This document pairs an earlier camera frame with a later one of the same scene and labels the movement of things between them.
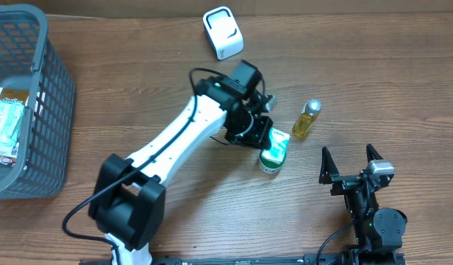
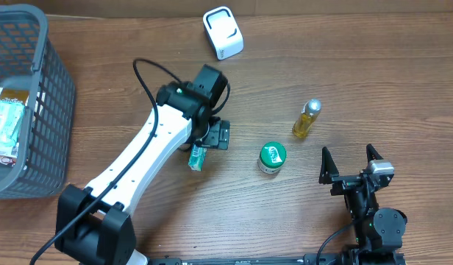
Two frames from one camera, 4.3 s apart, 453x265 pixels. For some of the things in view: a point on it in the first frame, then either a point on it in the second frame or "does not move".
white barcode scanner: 223,32 does not move
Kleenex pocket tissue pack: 278,145 to 196,158
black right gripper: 344,182 does not move
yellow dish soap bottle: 308,115 does not move
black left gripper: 259,135 to 218,132
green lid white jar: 268,165 does not move
